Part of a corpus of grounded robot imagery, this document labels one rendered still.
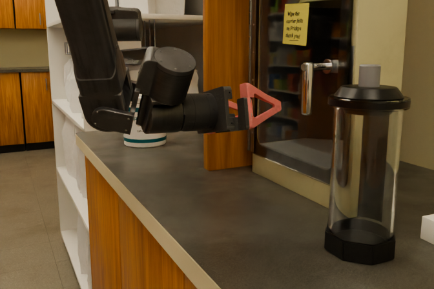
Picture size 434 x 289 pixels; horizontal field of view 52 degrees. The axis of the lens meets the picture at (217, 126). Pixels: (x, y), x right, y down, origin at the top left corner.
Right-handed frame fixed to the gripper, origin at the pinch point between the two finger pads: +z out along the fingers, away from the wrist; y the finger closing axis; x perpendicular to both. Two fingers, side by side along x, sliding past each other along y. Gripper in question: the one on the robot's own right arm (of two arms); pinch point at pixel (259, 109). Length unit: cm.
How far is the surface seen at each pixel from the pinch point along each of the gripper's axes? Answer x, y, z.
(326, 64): -7.0, -3.2, 12.3
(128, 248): 29, 47, -10
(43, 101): -59, 494, 23
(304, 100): -1.1, -1.7, 8.2
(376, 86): -0.9, -18.3, 7.1
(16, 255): 63, 234, -27
